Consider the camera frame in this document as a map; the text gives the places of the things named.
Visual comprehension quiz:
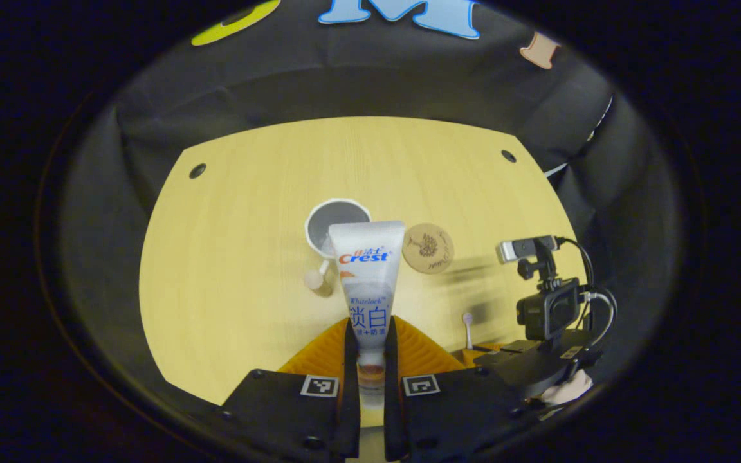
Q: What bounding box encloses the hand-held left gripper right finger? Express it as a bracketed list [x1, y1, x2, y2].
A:
[383, 315, 542, 462]

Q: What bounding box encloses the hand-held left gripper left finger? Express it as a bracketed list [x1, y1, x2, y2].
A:
[219, 315, 361, 460]

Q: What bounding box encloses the black camera cable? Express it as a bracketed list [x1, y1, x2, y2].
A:
[556, 237, 619, 348]

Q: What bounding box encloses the white toothpaste tube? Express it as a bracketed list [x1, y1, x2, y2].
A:
[328, 221, 406, 411]

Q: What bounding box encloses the white cup with wooden handle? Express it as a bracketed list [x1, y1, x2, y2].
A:
[303, 198, 372, 298]

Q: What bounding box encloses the black backdrop cloth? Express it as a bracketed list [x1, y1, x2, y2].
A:
[62, 0, 680, 412]

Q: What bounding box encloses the round wooden coaster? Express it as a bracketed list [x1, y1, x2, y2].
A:
[402, 222, 455, 275]

